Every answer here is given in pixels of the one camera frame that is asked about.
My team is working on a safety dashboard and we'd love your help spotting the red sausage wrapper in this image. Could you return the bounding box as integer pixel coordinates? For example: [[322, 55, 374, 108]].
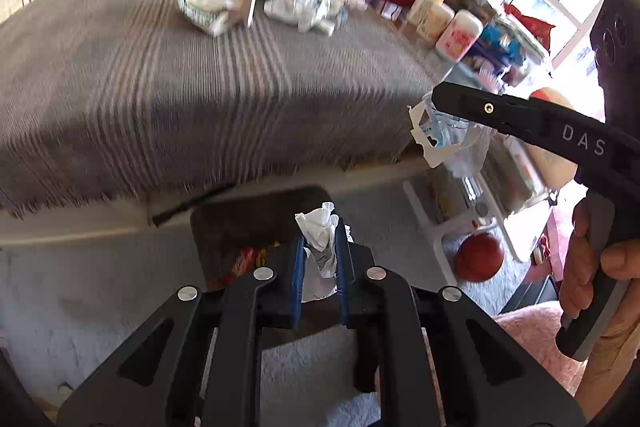
[[220, 246, 268, 287]]

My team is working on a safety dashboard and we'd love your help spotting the torn blue white wrapper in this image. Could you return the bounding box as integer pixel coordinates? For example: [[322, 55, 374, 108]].
[[408, 91, 494, 179]]

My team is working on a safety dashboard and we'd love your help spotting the white tissue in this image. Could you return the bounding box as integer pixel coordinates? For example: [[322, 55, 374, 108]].
[[295, 202, 340, 303]]

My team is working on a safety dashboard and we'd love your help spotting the dark trash bin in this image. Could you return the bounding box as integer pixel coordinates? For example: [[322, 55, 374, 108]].
[[188, 184, 362, 348]]

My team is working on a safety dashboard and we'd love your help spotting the person's right hand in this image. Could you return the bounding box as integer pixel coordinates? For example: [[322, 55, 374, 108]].
[[557, 197, 640, 320]]

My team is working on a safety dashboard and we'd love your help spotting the large beige container red lid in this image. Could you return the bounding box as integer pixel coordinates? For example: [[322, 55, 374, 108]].
[[519, 86, 584, 191]]

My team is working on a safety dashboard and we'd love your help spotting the red ball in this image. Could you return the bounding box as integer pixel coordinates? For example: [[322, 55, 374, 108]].
[[454, 233, 504, 283]]

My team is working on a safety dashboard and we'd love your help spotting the red snack bag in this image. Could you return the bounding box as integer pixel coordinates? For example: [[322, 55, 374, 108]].
[[502, 3, 555, 52]]

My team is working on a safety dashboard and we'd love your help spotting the white bottle red label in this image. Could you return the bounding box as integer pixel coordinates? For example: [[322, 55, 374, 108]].
[[435, 10, 484, 63]]

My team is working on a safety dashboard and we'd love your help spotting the white cap yellow-label bottle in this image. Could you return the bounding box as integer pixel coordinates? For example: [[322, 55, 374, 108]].
[[416, 3, 454, 46]]

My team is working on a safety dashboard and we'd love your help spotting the yellow cap white bottle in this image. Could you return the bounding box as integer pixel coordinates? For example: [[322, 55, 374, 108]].
[[407, 0, 444, 27]]

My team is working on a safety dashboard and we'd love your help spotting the brown plaid tablecloth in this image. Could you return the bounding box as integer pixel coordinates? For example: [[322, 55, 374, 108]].
[[1, 0, 431, 216]]

